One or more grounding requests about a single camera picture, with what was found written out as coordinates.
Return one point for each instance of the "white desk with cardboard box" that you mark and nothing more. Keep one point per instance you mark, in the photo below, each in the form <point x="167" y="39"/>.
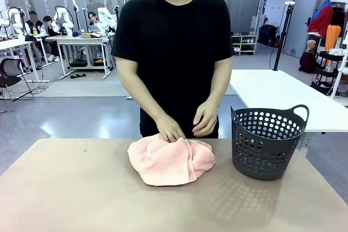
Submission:
<point x="79" y="38"/>

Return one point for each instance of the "seated person with glasses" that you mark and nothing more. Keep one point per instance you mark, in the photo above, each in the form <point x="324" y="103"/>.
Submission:
<point x="93" y="22"/>

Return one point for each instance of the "person's torso black t-shirt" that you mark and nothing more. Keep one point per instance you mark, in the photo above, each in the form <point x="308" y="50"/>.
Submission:
<point x="174" y="52"/>

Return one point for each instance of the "grey door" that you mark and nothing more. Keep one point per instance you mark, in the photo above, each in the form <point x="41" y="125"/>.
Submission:
<point x="301" y="20"/>

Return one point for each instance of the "seated person dark top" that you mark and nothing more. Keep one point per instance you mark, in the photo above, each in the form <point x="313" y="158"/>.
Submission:
<point x="50" y="29"/>

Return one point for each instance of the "dark grey perforated basket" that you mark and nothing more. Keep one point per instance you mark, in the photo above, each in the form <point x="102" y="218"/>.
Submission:
<point x="266" y="174"/>

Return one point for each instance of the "brown cardboard box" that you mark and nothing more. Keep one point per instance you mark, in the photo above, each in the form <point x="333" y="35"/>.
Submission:
<point x="91" y="35"/>

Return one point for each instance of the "person's right forearm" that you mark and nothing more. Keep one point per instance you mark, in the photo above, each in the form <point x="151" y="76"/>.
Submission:
<point x="133" y="85"/>

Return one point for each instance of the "black utility cart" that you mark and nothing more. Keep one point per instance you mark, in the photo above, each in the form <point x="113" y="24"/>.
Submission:
<point x="326" y="71"/>

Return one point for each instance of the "white shoe rack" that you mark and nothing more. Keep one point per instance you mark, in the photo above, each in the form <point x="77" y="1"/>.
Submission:
<point x="244" y="44"/>

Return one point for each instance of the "pink terry towel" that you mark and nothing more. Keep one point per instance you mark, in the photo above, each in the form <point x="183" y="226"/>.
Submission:
<point x="163" y="161"/>

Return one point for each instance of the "mannequin bust dark red top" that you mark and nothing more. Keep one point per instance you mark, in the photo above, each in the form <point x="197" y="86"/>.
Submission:
<point x="308" y="58"/>

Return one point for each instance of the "black mesh office chair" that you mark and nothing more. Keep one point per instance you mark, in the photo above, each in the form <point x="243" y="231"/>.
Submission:
<point x="11" y="66"/>

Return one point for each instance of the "mannequin with red blue jacket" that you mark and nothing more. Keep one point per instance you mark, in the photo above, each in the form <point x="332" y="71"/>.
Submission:
<point x="320" y="22"/>

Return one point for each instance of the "black bag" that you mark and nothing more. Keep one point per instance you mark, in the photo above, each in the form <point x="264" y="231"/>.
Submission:
<point x="267" y="36"/>

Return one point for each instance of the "black tripod stand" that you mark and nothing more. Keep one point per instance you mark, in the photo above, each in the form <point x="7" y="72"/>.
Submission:
<point x="282" y="33"/>

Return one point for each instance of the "black power strip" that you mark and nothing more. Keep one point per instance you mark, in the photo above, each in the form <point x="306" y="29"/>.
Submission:
<point x="78" y="75"/>

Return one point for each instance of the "seated person black white jacket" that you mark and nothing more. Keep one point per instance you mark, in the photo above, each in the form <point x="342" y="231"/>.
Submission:
<point x="34" y="25"/>

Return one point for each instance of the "white table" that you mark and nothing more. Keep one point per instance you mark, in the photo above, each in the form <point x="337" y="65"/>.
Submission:
<point x="272" y="90"/>

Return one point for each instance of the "white metal frame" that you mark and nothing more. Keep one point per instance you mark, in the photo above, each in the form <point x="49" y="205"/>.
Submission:
<point x="340" y="77"/>

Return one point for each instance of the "orange fabric roll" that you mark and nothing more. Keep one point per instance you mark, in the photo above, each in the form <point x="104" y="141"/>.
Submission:
<point x="332" y="39"/>

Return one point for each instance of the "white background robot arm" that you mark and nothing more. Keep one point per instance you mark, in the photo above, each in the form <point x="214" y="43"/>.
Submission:
<point x="65" y="20"/>
<point x="19" y="25"/>
<point x="104" y="18"/>

